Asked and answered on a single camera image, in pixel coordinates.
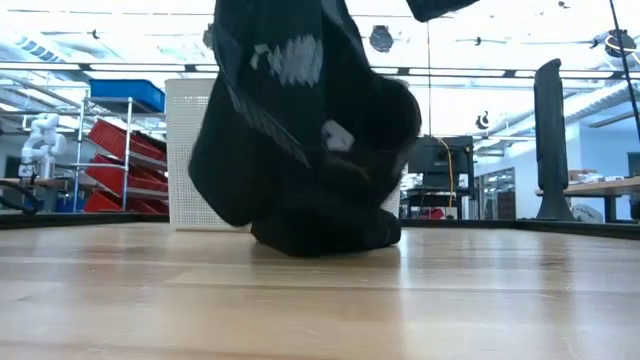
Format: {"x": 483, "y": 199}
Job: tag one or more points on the black garment white Puma print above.
{"x": 300, "y": 150}

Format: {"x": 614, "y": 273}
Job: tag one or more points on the white perforated plastic laundry basket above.
{"x": 190, "y": 160}

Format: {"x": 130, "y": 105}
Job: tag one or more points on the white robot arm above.
{"x": 42, "y": 145}

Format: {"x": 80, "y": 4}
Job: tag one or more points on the black monitor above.
{"x": 440, "y": 155}

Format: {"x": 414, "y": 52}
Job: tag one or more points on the black upright panel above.
{"x": 550, "y": 135}

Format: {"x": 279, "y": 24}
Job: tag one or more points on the wooden background table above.
{"x": 600, "y": 187}

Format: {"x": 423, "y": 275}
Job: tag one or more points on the blue storage bin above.
{"x": 127, "y": 92}

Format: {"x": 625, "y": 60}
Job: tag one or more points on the metal shelf rack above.
{"x": 128, "y": 135}

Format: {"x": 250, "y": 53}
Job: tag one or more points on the red storage bins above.
{"x": 120, "y": 160}

